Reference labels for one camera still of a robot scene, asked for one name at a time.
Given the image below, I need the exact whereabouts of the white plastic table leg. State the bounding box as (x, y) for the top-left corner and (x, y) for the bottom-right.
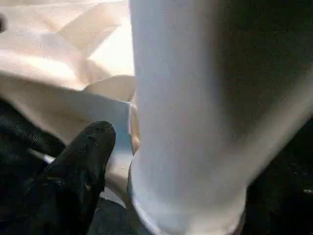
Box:
(126, 0), (313, 235)

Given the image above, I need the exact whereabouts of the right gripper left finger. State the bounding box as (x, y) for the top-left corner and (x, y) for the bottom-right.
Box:
(0, 120), (117, 235)

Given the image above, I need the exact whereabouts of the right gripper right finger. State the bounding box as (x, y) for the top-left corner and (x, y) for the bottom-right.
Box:
(242, 115), (313, 235)

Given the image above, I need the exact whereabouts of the white plastic table top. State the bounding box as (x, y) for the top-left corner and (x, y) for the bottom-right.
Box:
(0, 0), (142, 206)

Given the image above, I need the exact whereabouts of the black work mat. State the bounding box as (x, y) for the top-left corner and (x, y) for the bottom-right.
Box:
(0, 98), (142, 235)

